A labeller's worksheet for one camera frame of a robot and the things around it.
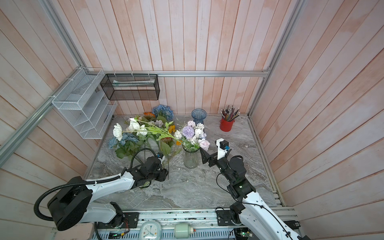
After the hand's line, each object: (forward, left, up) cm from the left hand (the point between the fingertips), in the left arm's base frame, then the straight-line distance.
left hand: (164, 174), depth 87 cm
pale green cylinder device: (-28, -12, +7) cm, 32 cm away
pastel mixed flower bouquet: (+9, -17, +26) cm, 32 cm away
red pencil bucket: (+37, -43, +1) cm, 56 cm away
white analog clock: (-28, +3, +1) cm, 28 cm away
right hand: (+6, -25, +23) cm, 34 cm away
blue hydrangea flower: (+49, +5, +6) cm, 49 cm away
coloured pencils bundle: (+36, -41, +15) cm, 57 cm away
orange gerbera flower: (+47, +16, +4) cm, 50 cm away
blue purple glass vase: (+35, -21, +15) cm, 43 cm away
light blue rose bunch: (+15, +22, +8) cm, 28 cm away
